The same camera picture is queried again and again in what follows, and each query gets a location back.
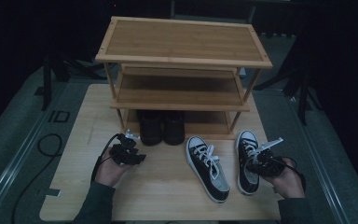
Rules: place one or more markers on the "person's left hand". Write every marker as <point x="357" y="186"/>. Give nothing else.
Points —
<point x="110" y="172"/>

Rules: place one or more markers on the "wooden three-tier shoe rack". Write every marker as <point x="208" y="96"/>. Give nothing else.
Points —
<point x="183" y="40"/>

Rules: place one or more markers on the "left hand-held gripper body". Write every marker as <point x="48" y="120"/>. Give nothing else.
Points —
<point x="122" y="152"/>

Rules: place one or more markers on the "black metal stand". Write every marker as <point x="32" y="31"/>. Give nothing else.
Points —
<point x="303" y="99"/>
<point x="46" y="87"/>

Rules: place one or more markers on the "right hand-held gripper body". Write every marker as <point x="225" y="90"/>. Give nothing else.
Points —
<point x="272" y="166"/>

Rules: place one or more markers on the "person's right hand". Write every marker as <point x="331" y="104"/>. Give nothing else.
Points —
<point x="289" y="185"/>

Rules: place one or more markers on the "black white canvas sneaker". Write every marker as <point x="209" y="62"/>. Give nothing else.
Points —
<point x="205" y="171"/>
<point x="247" y="186"/>

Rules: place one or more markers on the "grey metal floor rail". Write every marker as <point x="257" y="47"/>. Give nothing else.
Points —
<point x="15" y="161"/>
<point x="323" y="174"/>

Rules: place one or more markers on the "black leather shoe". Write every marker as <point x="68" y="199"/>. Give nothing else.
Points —
<point x="150" y="130"/>
<point x="174" y="130"/>

